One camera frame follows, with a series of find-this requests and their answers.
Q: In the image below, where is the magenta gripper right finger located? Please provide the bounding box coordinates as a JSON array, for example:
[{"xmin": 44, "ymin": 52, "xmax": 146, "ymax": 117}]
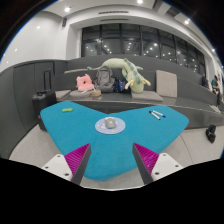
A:
[{"xmin": 132, "ymin": 143, "xmax": 159, "ymax": 185}]

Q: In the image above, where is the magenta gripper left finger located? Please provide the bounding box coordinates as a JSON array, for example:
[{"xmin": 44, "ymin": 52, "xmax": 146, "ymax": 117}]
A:
[{"xmin": 64, "ymin": 143, "xmax": 91, "ymax": 185}]

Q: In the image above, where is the grey computer mouse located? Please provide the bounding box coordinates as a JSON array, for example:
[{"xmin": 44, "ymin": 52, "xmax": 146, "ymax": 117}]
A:
[{"xmin": 105, "ymin": 117, "xmax": 116, "ymax": 129}]

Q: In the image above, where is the round white mouse pad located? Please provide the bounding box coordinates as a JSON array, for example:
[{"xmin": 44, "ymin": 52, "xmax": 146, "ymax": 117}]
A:
[{"xmin": 95, "ymin": 117, "xmax": 126, "ymax": 135}]

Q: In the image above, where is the teal boomerang-shaped table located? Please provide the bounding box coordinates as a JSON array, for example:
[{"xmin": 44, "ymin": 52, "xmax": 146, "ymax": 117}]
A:
[{"xmin": 40, "ymin": 101, "xmax": 189, "ymax": 181}]

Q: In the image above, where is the dark-capped white marker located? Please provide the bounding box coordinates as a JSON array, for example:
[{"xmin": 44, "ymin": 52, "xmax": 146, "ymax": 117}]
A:
[{"xmin": 149, "ymin": 111, "xmax": 160, "ymax": 120}]

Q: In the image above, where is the blue-capped white marker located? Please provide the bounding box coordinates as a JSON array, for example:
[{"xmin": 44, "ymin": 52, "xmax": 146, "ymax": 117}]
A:
[{"xmin": 152, "ymin": 110, "xmax": 166, "ymax": 118}]

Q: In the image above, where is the green highlighter marker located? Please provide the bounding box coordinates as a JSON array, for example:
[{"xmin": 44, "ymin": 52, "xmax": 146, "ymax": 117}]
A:
[{"xmin": 62, "ymin": 108, "xmax": 73, "ymax": 112}]

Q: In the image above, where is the grey flat seat cushion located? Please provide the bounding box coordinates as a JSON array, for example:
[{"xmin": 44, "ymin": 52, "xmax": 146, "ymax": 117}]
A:
[{"xmin": 131, "ymin": 91, "xmax": 163, "ymax": 102}]

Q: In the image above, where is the round grey seat cushion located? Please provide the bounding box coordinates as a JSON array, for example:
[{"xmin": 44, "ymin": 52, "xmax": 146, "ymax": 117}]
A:
[{"xmin": 70, "ymin": 90, "xmax": 91, "ymax": 98}]

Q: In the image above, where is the grey seat cushion left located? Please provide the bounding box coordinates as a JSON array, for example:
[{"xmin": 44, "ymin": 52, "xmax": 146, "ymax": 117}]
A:
[{"xmin": 55, "ymin": 90, "xmax": 71, "ymax": 101}]

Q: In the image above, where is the black bag on floor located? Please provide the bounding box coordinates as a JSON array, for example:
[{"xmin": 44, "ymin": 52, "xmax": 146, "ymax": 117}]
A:
[{"xmin": 205, "ymin": 125, "xmax": 216, "ymax": 143}]

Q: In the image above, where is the black rolling suitcase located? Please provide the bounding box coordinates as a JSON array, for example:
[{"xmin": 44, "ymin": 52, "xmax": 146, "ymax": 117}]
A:
[{"xmin": 31, "ymin": 68, "xmax": 58, "ymax": 132}]

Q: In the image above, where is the pink plush cushion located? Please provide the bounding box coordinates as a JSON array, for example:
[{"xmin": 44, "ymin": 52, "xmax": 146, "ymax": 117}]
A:
[{"xmin": 76, "ymin": 74, "xmax": 94, "ymax": 91}]

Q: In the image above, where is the dark blue bag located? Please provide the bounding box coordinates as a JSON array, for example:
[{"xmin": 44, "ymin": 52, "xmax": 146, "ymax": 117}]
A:
[{"xmin": 113, "ymin": 80, "xmax": 126, "ymax": 93}]

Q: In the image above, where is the grey square back cushion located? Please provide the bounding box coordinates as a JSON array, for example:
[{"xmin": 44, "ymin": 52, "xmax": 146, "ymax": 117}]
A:
[{"xmin": 156, "ymin": 70, "xmax": 177, "ymax": 98}]

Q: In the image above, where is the grey backpack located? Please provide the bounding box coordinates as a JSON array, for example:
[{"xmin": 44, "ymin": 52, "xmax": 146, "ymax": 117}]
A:
[{"xmin": 94, "ymin": 66, "xmax": 115, "ymax": 93}]

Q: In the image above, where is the green plush dragon toy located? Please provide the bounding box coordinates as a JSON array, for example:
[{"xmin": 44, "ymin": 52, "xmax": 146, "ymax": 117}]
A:
[{"xmin": 96, "ymin": 58, "xmax": 151, "ymax": 94}]

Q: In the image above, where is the seated person in background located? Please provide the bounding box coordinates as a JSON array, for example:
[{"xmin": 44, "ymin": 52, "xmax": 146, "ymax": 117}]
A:
[{"xmin": 211, "ymin": 75, "xmax": 221, "ymax": 106}]

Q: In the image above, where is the black wall speaker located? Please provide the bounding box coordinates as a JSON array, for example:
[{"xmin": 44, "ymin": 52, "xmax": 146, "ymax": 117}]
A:
[{"xmin": 62, "ymin": 17, "xmax": 67, "ymax": 27}]

